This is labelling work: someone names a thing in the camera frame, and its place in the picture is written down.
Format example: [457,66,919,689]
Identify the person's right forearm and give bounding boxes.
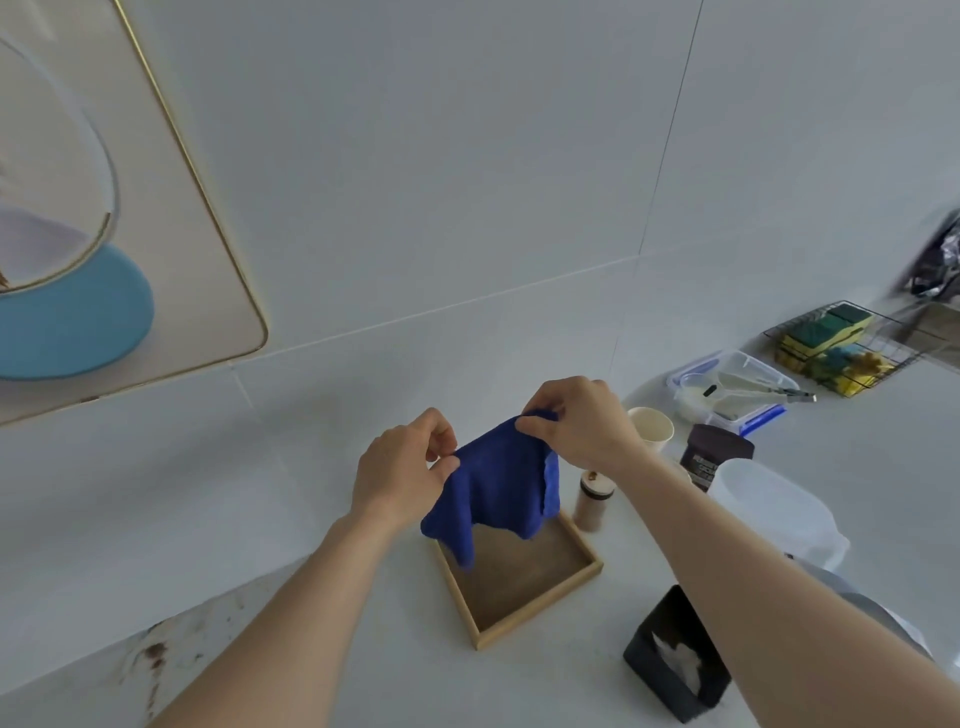
[613,448,940,728]

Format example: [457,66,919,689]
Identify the dark brown jar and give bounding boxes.
[678,423,756,494]

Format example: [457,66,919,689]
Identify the translucent white plastic container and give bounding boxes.
[705,458,852,576]

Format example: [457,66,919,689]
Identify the white paper cup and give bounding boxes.
[627,406,676,456]

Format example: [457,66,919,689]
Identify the silver foil bag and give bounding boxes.
[902,209,960,303]

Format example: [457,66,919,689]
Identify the clear container with blue clips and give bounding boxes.
[665,349,801,439]

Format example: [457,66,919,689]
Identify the person's left forearm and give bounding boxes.
[148,508,412,728]

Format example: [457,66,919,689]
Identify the wooden tray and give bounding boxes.
[432,510,606,652]

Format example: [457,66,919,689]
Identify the grey round container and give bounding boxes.
[786,553,936,663]

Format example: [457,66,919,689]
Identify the small wooden shaker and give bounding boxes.
[573,470,618,534]

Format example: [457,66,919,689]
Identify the green and yellow sponge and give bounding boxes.
[778,303,876,360]

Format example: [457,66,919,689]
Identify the metal tongs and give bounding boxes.
[702,372,818,404]

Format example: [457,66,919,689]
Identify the person's left hand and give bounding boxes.
[351,407,461,535]

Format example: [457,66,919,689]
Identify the blue cloth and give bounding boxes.
[420,408,563,570]

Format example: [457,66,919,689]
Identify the white tissue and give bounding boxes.
[650,631,703,696]

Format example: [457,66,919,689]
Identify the black tissue box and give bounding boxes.
[622,584,733,726]

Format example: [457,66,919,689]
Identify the black wire basket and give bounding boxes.
[762,299,927,399]

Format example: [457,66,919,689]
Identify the person's right hand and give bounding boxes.
[515,376,654,479]

